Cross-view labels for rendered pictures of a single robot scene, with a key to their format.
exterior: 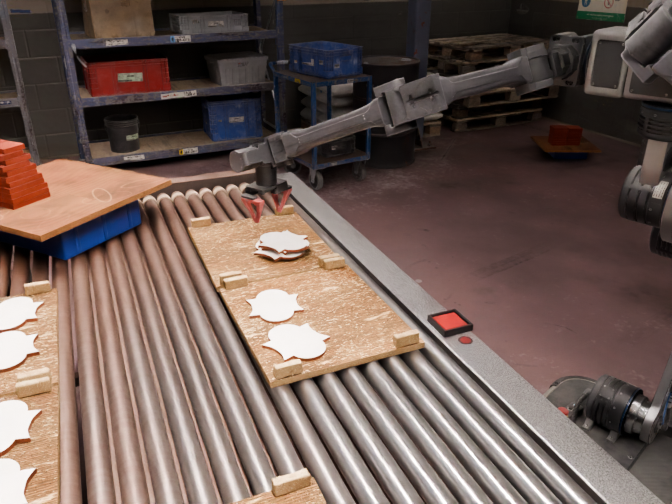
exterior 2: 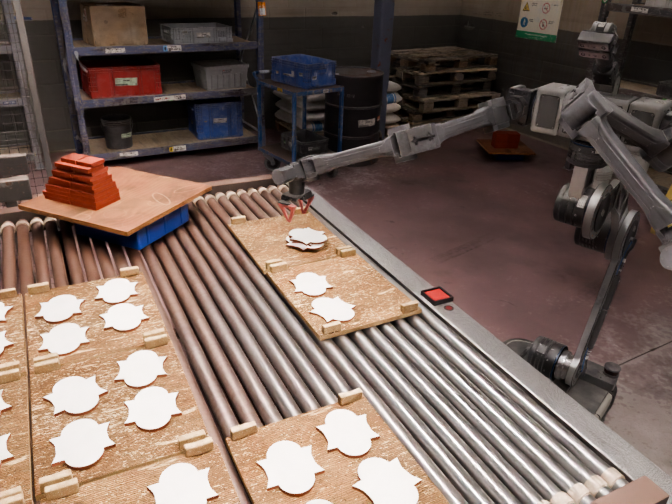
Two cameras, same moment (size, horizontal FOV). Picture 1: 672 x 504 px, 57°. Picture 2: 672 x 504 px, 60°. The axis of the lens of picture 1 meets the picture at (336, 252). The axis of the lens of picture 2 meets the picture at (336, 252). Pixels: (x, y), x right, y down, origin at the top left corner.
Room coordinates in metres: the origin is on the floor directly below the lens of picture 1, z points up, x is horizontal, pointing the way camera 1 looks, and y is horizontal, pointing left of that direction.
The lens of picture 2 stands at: (-0.37, 0.22, 1.89)
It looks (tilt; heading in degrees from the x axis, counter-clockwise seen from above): 27 degrees down; 355
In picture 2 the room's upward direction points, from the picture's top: 2 degrees clockwise
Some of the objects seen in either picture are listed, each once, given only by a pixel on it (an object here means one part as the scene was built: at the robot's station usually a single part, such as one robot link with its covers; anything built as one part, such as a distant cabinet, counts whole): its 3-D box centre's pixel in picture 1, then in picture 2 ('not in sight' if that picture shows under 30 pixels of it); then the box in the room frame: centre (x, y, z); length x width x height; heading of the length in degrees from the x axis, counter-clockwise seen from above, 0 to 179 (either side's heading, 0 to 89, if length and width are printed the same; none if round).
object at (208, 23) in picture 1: (209, 22); (196, 33); (5.73, 1.11, 1.16); 0.60 x 0.40 x 0.15; 119
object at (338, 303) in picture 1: (314, 316); (340, 291); (1.23, 0.05, 0.93); 0.41 x 0.35 x 0.02; 24
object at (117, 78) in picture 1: (126, 73); (121, 77); (5.43, 1.80, 0.78); 0.66 x 0.45 x 0.28; 116
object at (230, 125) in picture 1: (231, 115); (214, 116); (5.84, 0.99, 0.32); 0.50 x 0.41 x 0.37; 112
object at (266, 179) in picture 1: (266, 176); (296, 187); (1.58, 0.19, 1.15); 0.10 x 0.07 x 0.07; 145
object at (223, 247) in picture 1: (261, 246); (288, 239); (1.61, 0.22, 0.93); 0.41 x 0.35 x 0.02; 22
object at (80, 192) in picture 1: (53, 193); (120, 196); (1.78, 0.87, 1.03); 0.50 x 0.50 x 0.02; 63
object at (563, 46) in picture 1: (558, 62); (513, 108); (1.57, -0.55, 1.45); 0.09 x 0.08 x 0.12; 46
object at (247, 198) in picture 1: (258, 205); (291, 208); (1.55, 0.21, 1.08); 0.07 x 0.07 x 0.09; 55
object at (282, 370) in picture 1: (288, 368); (331, 327); (1.00, 0.09, 0.95); 0.06 x 0.02 x 0.03; 114
